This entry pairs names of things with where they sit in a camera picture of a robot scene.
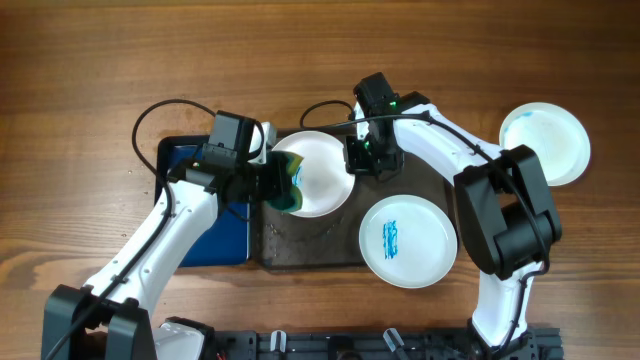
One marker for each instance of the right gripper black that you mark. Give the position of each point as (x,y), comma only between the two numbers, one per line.
(370,163)

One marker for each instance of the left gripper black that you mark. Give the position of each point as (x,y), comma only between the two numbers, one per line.
(279,185)

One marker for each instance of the green yellow sponge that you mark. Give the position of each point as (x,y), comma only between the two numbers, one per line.
(281,192)

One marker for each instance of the white plate back stained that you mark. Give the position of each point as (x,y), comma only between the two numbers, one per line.
(322,178)

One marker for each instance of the white plate stained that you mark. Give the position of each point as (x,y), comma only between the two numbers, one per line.
(556,136)
(408,241)
(322,178)

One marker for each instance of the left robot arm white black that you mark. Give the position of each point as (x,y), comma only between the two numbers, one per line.
(109,316)

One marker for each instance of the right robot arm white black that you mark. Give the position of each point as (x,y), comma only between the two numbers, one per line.
(507,219)

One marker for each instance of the blue water tray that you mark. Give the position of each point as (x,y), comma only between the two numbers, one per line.
(227,242)

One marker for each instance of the dark brown serving tray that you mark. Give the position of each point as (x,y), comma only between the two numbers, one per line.
(284,242)

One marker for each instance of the white plate front stained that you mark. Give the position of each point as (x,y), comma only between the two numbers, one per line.
(408,241)

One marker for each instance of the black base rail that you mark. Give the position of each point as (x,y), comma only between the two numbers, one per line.
(446,344)

